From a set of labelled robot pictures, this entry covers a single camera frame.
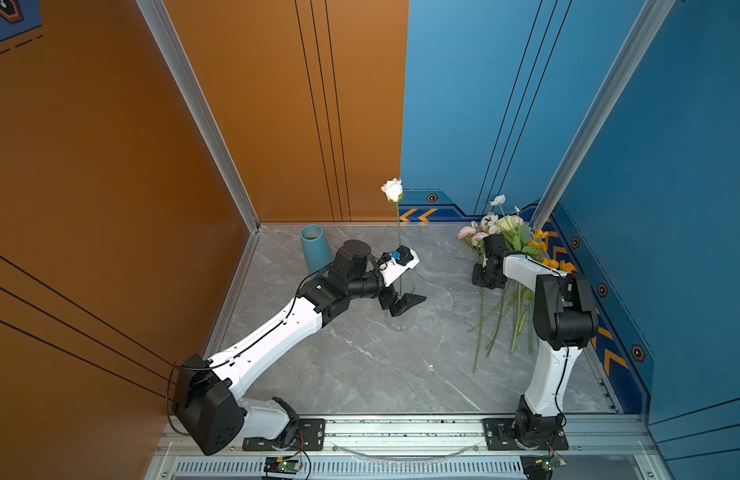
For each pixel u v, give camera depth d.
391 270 0.61
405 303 0.62
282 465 0.71
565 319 0.54
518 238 1.03
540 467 0.70
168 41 0.74
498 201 1.08
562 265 1.04
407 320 0.88
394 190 0.72
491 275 0.87
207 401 0.39
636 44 0.74
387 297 0.62
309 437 0.74
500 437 0.72
